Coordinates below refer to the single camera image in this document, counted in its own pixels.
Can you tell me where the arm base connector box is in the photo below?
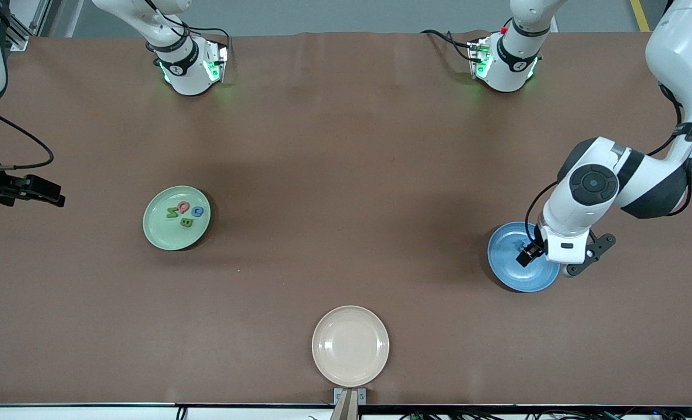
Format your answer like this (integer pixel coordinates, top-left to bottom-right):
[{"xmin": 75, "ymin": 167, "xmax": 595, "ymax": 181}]
[
  {"xmin": 467, "ymin": 36, "xmax": 493, "ymax": 79},
  {"xmin": 203, "ymin": 40, "xmax": 230, "ymax": 83}
]

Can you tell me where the aluminium frame profile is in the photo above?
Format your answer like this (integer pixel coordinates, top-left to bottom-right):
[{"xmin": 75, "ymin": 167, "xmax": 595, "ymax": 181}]
[{"xmin": 6, "ymin": 0, "xmax": 52, "ymax": 50}]

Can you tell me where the black arm base cable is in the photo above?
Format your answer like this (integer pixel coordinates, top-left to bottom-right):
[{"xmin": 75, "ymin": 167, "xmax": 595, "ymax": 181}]
[
  {"xmin": 174, "ymin": 20, "xmax": 233, "ymax": 59},
  {"xmin": 420, "ymin": 29, "xmax": 475, "ymax": 62}
]

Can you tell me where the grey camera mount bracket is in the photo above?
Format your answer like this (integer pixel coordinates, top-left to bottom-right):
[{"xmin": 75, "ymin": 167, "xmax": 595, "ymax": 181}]
[{"xmin": 331, "ymin": 387, "xmax": 368, "ymax": 420}]

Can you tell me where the brown table cover mat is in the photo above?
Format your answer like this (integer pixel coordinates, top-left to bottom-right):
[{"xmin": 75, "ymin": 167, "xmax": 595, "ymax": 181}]
[{"xmin": 0, "ymin": 30, "xmax": 692, "ymax": 406}]

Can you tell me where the light green plate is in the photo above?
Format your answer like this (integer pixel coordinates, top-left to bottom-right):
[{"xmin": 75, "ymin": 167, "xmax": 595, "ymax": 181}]
[{"xmin": 142, "ymin": 185, "xmax": 212, "ymax": 251}]

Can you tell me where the blue plate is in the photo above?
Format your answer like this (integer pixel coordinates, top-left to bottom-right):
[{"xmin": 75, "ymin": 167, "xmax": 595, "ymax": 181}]
[{"xmin": 487, "ymin": 221, "xmax": 561, "ymax": 293}]

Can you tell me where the beige plate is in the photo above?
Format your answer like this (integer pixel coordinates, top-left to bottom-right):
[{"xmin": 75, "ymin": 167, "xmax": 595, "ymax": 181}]
[{"xmin": 311, "ymin": 305, "xmax": 391, "ymax": 388}]

